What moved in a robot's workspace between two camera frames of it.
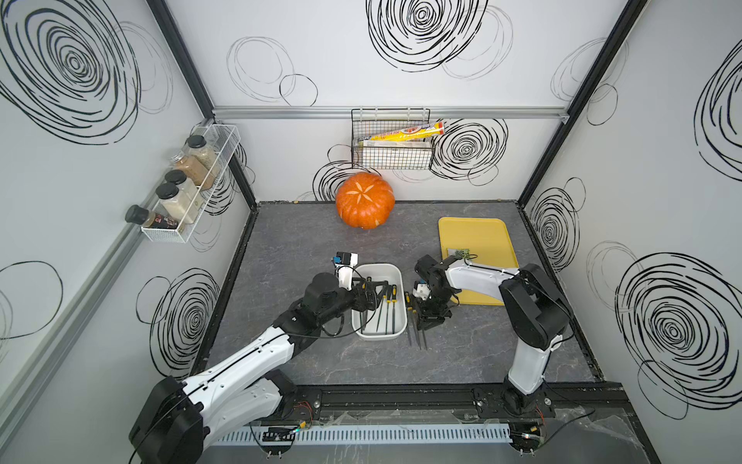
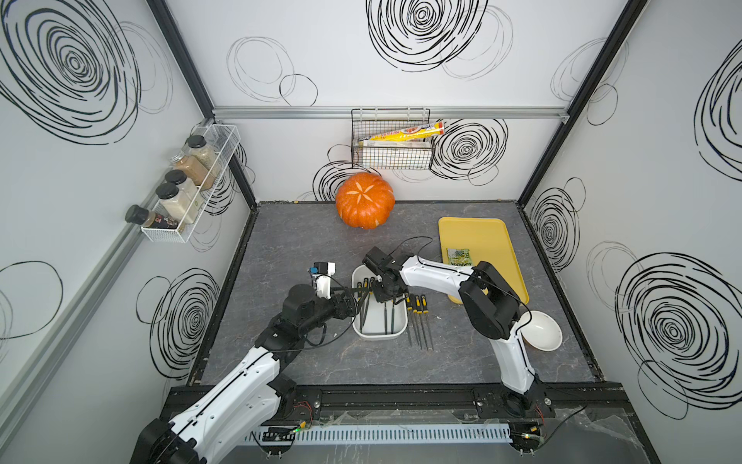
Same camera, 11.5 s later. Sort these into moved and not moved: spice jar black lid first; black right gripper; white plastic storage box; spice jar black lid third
Moved: black right gripper
Not moved: white plastic storage box; spice jar black lid first; spice jar black lid third
